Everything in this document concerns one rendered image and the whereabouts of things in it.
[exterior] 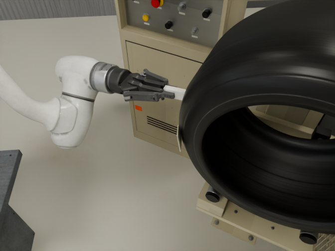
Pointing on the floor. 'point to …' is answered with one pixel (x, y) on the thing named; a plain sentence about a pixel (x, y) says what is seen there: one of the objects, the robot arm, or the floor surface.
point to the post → (287, 113)
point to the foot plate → (234, 230)
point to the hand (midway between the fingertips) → (176, 93)
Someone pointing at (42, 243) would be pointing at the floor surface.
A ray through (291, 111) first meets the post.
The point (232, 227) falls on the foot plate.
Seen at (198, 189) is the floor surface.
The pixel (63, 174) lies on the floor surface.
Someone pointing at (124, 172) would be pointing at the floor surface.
